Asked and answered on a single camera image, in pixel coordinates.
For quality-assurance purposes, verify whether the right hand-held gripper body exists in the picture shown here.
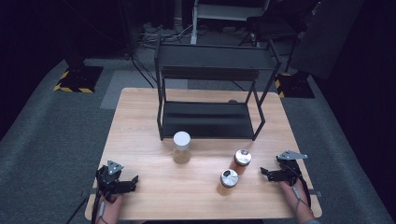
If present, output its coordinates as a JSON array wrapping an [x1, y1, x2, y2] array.
[[275, 149, 309, 189]]

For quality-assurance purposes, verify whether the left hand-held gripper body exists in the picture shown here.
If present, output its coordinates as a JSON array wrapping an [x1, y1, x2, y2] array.
[[95, 160, 125, 196]]

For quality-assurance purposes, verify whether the silver-lid jar red-brown spice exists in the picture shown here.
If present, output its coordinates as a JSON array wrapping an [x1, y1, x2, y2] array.
[[229, 148, 253, 176]]

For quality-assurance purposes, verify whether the silver-lid jar light-brown spice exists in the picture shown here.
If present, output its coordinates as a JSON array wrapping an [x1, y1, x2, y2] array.
[[216, 168, 240, 197]]

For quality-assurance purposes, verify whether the white-lid clear jar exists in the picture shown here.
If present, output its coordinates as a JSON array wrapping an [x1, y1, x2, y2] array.
[[172, 131, 192, 165]]

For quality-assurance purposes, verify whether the black two-tier metal rack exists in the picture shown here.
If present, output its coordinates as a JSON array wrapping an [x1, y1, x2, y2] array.
[[154, 36, 282, 142]]

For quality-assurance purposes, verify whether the person's left hand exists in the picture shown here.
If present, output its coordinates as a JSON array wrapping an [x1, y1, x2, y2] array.
[[97, 191, 125, 224]]

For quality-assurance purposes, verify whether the black striped-edge stand base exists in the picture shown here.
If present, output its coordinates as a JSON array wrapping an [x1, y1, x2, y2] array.
[[274, 72, 317, 100], [52, 63, 105, 94]]

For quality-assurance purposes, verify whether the light grey floor mat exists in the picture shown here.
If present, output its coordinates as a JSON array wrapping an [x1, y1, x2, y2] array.
[[99, 69, 190, 110]]

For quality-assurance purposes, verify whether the grey panel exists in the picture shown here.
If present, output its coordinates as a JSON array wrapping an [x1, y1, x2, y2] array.
[[289, 0, 366, 81]]

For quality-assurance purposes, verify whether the right hand-held gripper cable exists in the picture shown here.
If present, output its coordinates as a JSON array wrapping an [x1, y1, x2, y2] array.
[[286, 164, 313, 217]]

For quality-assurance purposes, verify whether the hand-held gripper cable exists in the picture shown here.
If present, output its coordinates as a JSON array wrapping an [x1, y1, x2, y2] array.
[[286, 164, 313, 217], [91, 188, 110, 224]]

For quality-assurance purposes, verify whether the left hand-held gripper cable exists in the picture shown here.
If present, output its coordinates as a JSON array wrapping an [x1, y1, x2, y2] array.
[[91, 188, 110, 224]]

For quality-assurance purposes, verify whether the bundle of floor cables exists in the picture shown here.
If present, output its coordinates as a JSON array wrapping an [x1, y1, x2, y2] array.
[[130, 21, 194, 90]]

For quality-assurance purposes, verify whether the white metal frame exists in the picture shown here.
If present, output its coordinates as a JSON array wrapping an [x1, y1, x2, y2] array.
[[190, 0, 272, 46]]

